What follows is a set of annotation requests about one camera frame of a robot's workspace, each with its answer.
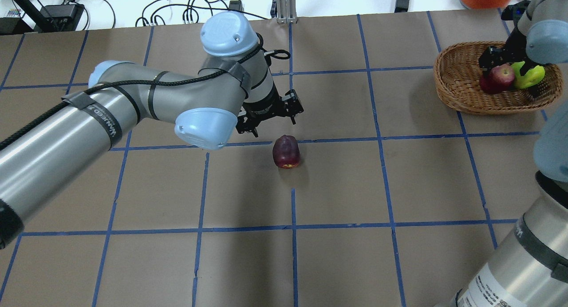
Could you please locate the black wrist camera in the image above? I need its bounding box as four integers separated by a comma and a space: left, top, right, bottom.
501, 0, 531, 22

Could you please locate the red yellow apple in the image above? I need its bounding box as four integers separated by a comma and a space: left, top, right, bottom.
489, 63, 516, 91

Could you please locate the aluminium frame post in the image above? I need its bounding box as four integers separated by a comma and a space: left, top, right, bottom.
270, 0, 298, 24

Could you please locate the woven wicker basket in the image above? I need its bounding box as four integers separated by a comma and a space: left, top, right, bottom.
433, 41, 564, 115

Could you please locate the dark red apple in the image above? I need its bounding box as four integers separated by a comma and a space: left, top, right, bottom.
272, 135, 301, 169

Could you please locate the black power adapter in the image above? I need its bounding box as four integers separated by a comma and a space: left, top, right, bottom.
394, 0, 410, 12

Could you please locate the green apple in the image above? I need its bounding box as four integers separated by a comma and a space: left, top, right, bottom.
511, 62, 545, 90

